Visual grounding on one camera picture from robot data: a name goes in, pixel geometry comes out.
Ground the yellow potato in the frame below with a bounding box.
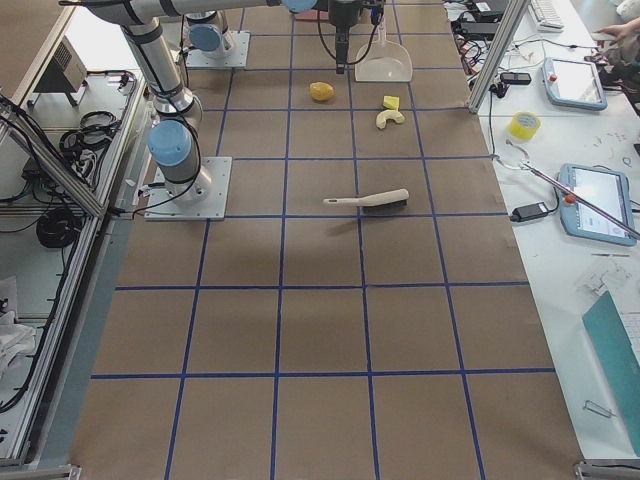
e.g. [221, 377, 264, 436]
[309, 82, 335, 103]

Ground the yellow tape roll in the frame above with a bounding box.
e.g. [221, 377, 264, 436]
[507, 111, 541, 141]

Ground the grey metal box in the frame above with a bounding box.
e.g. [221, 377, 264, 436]
[34, 37, 88, 107]

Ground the aluminium frame post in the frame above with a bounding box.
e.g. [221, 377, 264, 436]
[467, 0, 529, 114]

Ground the upper teach pendant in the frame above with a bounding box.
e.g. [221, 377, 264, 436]
[541, 58, 608, 111]

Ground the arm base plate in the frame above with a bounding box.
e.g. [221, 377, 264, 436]
[186, 26, 251, 70]
[143, 157, 232, 221]

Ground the white plastic dustpan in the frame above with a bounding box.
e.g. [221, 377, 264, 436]
[355, 21, 413, 83]

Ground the pale apple slice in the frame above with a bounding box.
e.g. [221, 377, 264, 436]
[375, 109, 405, 130]

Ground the teach pendant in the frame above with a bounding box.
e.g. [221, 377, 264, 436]
[541, 58, 608, 111]
[557, 164, 637, 247]

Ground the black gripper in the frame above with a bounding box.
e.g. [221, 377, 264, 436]
[328, 0, 360, 74]

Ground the yellow green sponge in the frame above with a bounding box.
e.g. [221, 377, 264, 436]
[382, 95, 400, 111]

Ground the black power adapter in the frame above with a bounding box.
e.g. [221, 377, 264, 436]
[509, 202, 557, 223]

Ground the lower teach pendant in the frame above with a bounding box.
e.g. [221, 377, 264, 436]
[557, 164, 637, 247]

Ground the teal cutting mat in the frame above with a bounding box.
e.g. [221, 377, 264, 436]
[582, 291, 639, 455]

